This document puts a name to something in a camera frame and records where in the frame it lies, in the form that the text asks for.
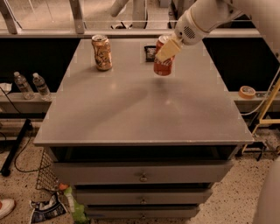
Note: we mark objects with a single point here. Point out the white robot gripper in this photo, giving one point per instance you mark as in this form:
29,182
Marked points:
185,31

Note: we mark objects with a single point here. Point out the red coke can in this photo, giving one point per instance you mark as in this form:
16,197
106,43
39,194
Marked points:
162,68

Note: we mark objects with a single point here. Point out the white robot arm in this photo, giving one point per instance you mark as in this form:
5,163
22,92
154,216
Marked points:
206,15

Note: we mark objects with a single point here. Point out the orange patterned drink can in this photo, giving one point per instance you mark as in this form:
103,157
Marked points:
102,52

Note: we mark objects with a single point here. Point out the black snack packet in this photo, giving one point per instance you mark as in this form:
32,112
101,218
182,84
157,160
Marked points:
150,51

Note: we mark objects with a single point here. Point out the roll of tan tape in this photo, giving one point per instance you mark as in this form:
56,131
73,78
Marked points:
246,92

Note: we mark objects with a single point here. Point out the grey drawer cabinet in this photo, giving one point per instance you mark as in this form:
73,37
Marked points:
129,114

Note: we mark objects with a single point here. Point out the top grey drawer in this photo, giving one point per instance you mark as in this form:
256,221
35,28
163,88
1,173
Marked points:
141,173

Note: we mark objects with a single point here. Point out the grey drawer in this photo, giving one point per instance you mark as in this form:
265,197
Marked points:
142,196
141,173
141,212

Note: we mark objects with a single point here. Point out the right clear water bottle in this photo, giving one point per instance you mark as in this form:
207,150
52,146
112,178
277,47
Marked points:
41,86

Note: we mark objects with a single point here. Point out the clear water bottle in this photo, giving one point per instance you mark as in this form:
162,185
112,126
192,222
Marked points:
41,86
24,86

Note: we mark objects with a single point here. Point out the middle grey drawer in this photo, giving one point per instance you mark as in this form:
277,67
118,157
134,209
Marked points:
142,196

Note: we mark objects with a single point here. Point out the left clear water bottle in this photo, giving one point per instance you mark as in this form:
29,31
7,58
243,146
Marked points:
24,86

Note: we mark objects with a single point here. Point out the bottom grey drawer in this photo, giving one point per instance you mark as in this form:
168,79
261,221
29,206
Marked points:
141,212

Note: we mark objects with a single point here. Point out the grey metal railing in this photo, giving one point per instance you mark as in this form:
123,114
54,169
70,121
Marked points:
82,18

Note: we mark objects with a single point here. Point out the grey side shelf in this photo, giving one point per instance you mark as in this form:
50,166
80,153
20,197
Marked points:
15,102

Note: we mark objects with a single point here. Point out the green plastic bottle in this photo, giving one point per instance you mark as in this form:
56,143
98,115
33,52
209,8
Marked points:
77,210

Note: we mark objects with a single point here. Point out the crumpled dark chip bag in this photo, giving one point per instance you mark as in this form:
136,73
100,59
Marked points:
46,210

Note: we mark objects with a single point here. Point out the black metal bar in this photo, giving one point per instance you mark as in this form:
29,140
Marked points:
5,170

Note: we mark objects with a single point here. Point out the white red shoe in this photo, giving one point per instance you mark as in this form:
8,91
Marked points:
6,207

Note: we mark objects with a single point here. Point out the yellow metal frame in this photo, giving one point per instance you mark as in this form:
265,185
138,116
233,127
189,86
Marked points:
261,118

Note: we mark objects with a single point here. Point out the wire mesh basket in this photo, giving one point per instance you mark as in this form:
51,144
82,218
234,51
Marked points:
46,179

